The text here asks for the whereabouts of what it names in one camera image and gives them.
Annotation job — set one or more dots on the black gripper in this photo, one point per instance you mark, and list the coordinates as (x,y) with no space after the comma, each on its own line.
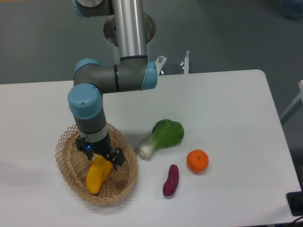
(102,147)

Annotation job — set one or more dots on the yellow mango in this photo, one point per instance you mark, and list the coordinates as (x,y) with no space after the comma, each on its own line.
(97,174)

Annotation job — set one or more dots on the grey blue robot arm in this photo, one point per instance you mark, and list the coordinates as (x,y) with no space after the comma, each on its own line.
(91,81)

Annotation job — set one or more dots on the woven wicker basket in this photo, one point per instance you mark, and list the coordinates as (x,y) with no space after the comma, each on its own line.
(74,167)

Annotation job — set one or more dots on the green bok choy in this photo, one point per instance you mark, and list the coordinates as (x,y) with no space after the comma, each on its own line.
(165,134)

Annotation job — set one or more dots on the purple sweet potato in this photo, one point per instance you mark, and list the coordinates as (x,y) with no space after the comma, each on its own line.
(172,181)

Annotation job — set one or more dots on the orange tangerine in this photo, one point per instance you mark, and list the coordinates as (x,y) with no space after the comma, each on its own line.
(197,161)

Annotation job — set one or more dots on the black device at edge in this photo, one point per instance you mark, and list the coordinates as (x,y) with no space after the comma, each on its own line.
(295,202)

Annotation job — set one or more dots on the white furniture leg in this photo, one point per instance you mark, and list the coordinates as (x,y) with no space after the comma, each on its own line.
(295,104)

